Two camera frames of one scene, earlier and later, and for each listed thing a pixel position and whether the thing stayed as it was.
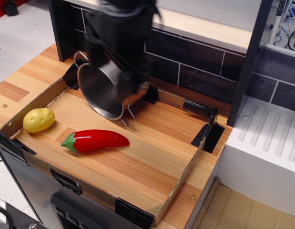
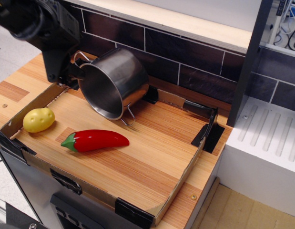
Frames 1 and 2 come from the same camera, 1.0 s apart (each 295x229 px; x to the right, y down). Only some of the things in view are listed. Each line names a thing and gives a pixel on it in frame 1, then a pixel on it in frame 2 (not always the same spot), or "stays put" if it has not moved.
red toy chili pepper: [91, 140] stays put
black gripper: [125, 39] → [60, 34]
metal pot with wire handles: [100, 87] stays put
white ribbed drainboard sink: [261, 159] stays put
